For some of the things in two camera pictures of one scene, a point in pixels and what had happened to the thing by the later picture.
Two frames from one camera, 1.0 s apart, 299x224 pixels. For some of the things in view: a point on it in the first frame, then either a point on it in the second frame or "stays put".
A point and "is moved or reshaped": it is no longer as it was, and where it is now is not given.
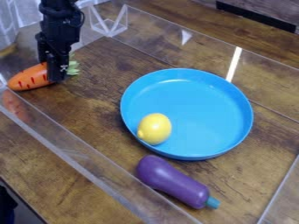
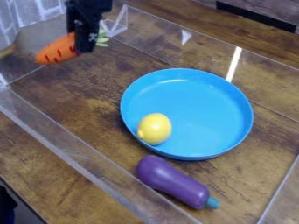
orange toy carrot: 32,76 is moved or reshaped
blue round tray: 207,107 stays put
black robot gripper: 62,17 to 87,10
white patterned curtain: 19,13 stays put
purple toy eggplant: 167,180 stays put
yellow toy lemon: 154,129 stays put
